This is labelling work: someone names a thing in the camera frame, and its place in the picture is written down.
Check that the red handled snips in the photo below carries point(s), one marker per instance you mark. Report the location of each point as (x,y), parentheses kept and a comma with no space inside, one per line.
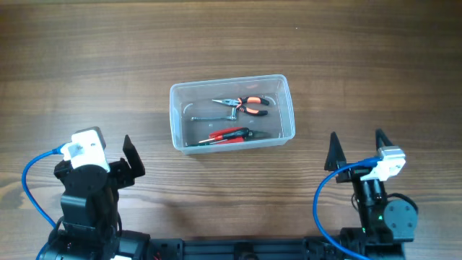
(256,135)

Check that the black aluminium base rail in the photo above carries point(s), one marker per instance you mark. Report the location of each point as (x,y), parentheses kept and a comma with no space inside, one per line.
(309,248)

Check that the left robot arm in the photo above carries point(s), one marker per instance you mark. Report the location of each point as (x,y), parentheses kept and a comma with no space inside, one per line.
(91,226)

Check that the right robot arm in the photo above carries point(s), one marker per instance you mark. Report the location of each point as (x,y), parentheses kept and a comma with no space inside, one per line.
(387,220)

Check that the green handled screwdriver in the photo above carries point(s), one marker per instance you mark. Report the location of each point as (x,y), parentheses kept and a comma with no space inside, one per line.
(201,144)

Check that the clear plastic storage container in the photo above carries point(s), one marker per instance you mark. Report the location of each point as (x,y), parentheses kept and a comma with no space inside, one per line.
(263,103)

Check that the black red screwdriver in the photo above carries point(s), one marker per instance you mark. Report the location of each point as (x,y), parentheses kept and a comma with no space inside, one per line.
(231,135)

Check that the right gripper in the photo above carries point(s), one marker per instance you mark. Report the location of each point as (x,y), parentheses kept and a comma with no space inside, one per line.
(336,157)

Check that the silver socket wrench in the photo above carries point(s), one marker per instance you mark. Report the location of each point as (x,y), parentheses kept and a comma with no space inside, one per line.
(231,117)

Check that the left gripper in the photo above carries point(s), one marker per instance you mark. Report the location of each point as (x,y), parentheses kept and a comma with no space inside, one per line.
(121,169)

